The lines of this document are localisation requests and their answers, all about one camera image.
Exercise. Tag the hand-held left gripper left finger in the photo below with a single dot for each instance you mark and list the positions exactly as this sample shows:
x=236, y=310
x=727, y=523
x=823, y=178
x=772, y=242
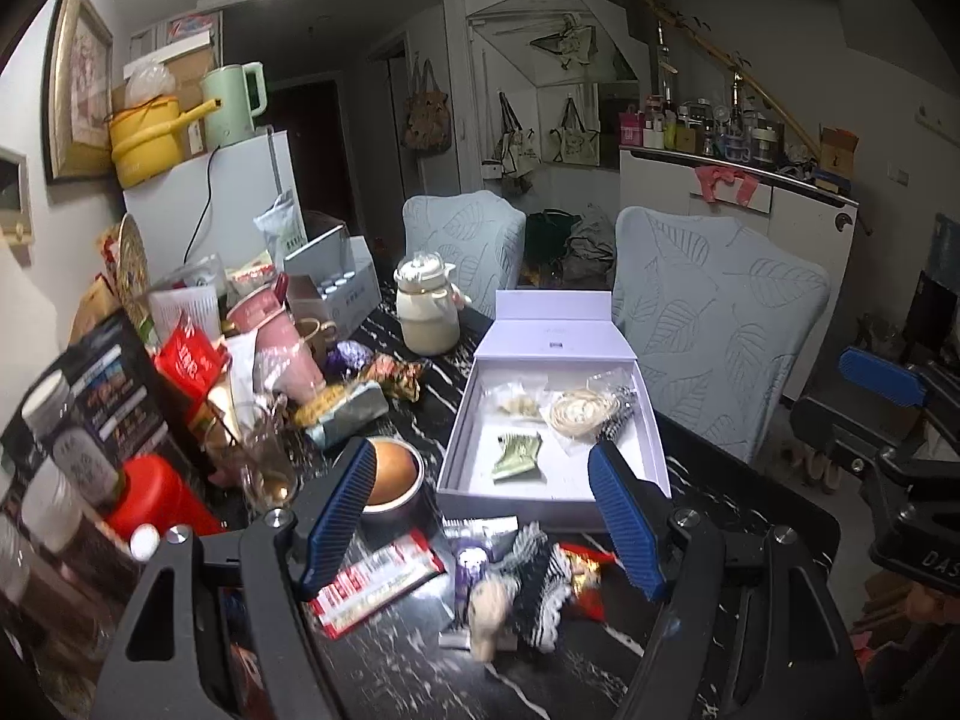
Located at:
x=341, y=517

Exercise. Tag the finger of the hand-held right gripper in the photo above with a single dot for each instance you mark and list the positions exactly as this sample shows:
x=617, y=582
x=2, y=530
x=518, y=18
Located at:
x=832, y=427
x=881, y=375

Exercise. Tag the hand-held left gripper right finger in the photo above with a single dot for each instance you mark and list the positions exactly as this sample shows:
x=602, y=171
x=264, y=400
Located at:
x=626, y=521

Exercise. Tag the orange red snack packet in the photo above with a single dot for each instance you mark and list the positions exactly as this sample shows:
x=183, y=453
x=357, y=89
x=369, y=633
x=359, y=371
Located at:
x=585, y=577

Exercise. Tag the red white label packet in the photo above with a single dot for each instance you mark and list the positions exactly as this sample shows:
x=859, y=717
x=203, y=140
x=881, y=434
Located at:
x=375, y=581

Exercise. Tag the lavender gift box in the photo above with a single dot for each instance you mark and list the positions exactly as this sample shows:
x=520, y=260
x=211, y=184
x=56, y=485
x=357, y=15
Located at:
x=555, y=465

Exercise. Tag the black white checkered hair bow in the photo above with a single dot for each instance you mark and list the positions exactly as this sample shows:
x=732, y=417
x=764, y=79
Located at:
x=619, y=412

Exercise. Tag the small purple packet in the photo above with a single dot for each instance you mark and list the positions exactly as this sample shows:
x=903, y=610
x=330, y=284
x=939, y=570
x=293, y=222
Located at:
x=471, y=577

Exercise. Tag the clear bag with beige contents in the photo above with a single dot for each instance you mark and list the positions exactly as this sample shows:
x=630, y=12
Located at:
x=521, y=401

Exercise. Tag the beige plush toy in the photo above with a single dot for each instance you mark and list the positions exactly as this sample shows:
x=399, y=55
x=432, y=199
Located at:
x=491, y=615

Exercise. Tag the person's right hand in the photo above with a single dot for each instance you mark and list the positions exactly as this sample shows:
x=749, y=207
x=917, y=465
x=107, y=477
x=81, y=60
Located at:
x=930, y=607

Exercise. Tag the beige slipper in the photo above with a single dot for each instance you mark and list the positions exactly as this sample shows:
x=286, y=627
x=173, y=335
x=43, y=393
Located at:
x=826, y=474
x=796, y=461

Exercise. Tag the steel bowl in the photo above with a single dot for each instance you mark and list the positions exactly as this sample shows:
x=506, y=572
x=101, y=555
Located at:
x=397, y=502

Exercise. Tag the brown round ball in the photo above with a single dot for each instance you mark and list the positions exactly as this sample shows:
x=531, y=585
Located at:
x=390, y=469

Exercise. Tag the glass cup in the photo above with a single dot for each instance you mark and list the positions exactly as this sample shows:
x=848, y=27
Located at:
x=262, y=465

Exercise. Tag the green gold foil packet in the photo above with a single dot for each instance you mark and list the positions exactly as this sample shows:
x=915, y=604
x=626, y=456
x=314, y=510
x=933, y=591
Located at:
x=349, y=412

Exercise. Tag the silver foil sachet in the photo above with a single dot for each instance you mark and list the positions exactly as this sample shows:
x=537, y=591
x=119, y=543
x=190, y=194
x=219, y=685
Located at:
x=480, y=527

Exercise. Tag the colourful snack wrapper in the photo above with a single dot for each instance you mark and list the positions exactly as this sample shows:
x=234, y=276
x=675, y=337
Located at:
x=394, y=379

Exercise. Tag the light blue covered chair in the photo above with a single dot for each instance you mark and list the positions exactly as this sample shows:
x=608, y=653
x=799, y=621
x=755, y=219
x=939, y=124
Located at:
x=465, y=247
x=720, y=322

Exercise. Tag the purple wrapper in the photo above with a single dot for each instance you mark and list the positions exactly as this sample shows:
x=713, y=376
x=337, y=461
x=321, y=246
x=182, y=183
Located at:
x=349, y=358

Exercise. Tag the red container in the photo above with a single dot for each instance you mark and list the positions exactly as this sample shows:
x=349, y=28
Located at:
x=165, y=499

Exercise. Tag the pink tumbler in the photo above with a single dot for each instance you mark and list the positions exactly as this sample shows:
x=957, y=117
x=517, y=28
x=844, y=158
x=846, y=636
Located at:
x=285, y=345

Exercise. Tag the cream ceramic jar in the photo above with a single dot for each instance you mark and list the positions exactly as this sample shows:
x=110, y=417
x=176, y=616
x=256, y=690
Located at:
x=427, y=315

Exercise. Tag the white carton of bottles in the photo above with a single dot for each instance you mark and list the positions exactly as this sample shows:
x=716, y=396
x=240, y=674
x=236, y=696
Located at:
x=337, y=292

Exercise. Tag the small open cardboard box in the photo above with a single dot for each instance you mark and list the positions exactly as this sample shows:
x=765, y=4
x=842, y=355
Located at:
x=838, y=154

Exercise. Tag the pink cloth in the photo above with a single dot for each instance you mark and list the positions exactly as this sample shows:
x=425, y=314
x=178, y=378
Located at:
x=726, y=184

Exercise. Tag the white ribbed basket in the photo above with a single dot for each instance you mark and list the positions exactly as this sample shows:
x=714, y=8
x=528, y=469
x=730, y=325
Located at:
x=184, y=315

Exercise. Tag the black printed box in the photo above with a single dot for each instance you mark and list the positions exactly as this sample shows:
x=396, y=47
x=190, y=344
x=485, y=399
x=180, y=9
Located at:
x=105, y=390

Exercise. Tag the white jar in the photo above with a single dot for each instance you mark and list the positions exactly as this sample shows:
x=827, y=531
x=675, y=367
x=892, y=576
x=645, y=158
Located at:
x=49, y=510
x=71, y=435

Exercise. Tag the dark green bag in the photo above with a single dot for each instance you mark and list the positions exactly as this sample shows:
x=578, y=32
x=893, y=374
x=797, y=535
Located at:
x=551, y=240

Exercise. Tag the green white pouch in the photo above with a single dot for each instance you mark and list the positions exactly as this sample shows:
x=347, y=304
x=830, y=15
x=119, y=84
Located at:
x=281, y=229

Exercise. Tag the row of bottles and jars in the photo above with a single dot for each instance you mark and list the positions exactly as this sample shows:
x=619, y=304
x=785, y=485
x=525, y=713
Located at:
x=697, y=131

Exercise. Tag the woven round fan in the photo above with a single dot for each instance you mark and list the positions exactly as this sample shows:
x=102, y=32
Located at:
x=135, y=270

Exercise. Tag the white fridge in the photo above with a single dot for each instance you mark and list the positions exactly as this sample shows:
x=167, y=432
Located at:
x=240, y=202

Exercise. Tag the bamboo handrail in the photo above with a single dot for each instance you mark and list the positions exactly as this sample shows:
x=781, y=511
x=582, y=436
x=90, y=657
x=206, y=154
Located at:
x=742, y=71

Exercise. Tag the dark door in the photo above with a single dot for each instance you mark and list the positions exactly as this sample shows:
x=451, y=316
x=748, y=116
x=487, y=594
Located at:
x=315, y=157

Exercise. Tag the white printed tote bag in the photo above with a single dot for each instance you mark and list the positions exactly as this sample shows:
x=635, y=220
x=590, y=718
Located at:
x=520, y=139
x=575, y=142

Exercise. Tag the brown tote bag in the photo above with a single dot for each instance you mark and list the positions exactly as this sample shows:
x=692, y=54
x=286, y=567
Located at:
x=427, y=116

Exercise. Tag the yellow pot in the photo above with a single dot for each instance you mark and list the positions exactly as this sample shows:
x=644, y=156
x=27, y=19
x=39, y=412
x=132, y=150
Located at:
x=146, y=146

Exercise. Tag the pale green electric kettle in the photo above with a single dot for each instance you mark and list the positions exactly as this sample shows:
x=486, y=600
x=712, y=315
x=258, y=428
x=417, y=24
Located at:
x=229, y=109

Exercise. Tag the pale hanging bag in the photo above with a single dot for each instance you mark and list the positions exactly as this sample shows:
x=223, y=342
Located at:
x=564, y=41

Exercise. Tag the large cardboard box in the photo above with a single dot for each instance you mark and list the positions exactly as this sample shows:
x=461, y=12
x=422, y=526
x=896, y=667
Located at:
x=191, y=79

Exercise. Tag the clear plastic bag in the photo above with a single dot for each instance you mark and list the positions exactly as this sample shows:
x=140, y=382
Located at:
x=148, y=84

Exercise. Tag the framed picture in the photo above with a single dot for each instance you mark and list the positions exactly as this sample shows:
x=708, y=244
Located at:
x=79, y=82

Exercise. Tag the wall intercom panel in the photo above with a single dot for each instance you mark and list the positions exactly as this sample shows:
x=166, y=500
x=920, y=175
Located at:
x=13, y=195

